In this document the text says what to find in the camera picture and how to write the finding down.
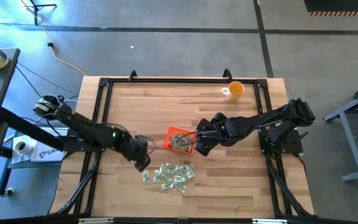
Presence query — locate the white printed paper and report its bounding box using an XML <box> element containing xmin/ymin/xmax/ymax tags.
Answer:
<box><xmin>31</xmin><ymin>141</ymin><xmax>67</xmax><ymax>163</ymax></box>

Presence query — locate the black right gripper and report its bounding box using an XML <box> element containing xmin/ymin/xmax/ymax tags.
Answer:
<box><xmin>178</xmin><ymin>118</ymin><xmax>222</xmax><ymax>157</ymax></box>

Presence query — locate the yellow extension cable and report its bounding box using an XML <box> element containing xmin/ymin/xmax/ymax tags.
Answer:
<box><xmin>20</xmin><ymin>0</ymin><xmax>88</xmax><ymax>77</ymax></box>

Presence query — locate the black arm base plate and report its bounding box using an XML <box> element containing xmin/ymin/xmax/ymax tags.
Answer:
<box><xmin>257</xmin><ymin>127</ymin><xmax>305</xmax><ymax>156</ymax></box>

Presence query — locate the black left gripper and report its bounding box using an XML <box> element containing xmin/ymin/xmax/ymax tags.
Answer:
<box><xmin>132</xmin><ymin>134</ymin><xmax>152</xmax><ymax>173</ymax></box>

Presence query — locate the orange plastic basket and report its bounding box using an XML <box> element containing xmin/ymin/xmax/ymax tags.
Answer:
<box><xmin>163</xmin><ymin>126</ymin><xmax>197</xmax><ymax>156</ymax></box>

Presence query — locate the black tripod stand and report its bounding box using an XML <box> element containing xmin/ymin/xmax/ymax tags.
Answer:
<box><xmin>19</xmin><ymin>0</ymin><xmax>58</xmax><ymax>26</ymax></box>

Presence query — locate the yellow mug with white handle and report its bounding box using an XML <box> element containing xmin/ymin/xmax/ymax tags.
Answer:
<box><xmin>221</xmin><ymin>80</ymin><xmax>246</xmax><ymax>103</ymax></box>

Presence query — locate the white tape roll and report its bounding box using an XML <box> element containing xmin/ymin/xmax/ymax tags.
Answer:
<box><xmin>13</xmin><ymin>140</ymin><xmax>34</xmax><ymax>156</ymax></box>

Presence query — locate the hazard striped black mat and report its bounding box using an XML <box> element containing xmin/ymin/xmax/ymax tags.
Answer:
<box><xmin>303</xmin><ymin>0</ymin><xmax>358</xmax><ymax>17</ymax></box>

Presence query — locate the black diagonal boom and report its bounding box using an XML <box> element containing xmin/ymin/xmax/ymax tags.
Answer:
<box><xmin>0</xmin><ymin>107</ymin><xmax>105</xmax><ymax>153</ymax></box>

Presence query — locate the blue-grey metal cart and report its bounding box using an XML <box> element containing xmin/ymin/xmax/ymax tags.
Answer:
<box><xmin>323</xmin><ymin>79</ymin><xmax>358</xmax><ymax>183</ymax></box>

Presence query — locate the silver metal bracket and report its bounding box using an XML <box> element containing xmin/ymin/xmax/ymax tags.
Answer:
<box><xmin>78</xmin><ymin>217</ymin><xmax>115</xmax><ymax>224</ymax></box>
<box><xmin>252</xmin><ymin>218</ymin><xmax>288</xmax><ymax>224</ymax></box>

